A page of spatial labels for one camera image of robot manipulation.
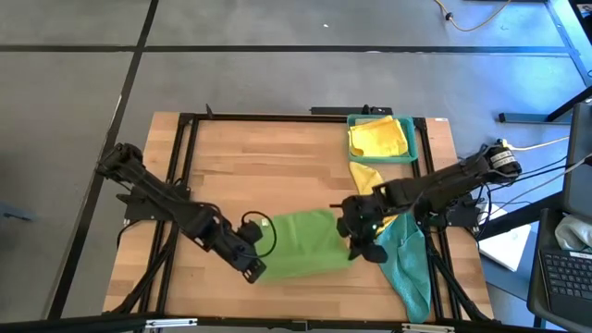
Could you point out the grey monitor back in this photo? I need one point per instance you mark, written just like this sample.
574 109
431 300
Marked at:
580 176

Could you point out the bright green microfiber towel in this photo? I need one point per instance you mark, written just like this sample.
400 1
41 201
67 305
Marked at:
305 245

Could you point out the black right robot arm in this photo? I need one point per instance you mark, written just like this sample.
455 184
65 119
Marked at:
439 187

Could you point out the black aluminium table frame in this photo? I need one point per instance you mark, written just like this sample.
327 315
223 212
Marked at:
300 117

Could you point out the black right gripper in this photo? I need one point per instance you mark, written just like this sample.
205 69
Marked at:
363 219

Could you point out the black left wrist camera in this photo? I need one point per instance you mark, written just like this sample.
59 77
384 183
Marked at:
250 231

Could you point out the grey crumpled cloth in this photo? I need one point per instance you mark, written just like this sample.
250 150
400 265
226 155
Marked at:
571 233

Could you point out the yellow towel with white label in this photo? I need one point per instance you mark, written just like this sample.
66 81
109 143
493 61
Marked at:
365 178

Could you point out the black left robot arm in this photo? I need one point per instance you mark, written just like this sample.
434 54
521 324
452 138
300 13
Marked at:
148 194

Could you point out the black bar device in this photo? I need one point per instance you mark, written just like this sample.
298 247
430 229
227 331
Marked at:
342 111

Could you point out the black rig beam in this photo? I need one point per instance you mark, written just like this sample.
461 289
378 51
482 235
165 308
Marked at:
69 324

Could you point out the white flat box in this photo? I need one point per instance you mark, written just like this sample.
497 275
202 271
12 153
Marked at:
509 250

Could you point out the dark laptop with keyboard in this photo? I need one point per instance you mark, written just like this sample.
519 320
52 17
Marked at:
569 277

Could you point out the teal plastic tray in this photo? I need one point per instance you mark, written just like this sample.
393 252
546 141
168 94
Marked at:
412 139

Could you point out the dark metal stand base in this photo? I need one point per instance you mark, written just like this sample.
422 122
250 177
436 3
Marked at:
532 118

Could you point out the silver metal bracket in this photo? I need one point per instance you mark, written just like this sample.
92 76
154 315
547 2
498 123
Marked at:
171 323
427 328

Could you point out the plain yellow microfiber towel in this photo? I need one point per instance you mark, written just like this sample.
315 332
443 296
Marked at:
379 139

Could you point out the black diagonal desk bar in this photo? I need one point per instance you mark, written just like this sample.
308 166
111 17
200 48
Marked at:
522 217

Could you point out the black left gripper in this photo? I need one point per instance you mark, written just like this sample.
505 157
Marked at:
222 240

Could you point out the teal microfiber towel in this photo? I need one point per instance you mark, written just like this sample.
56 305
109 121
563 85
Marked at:
409 268

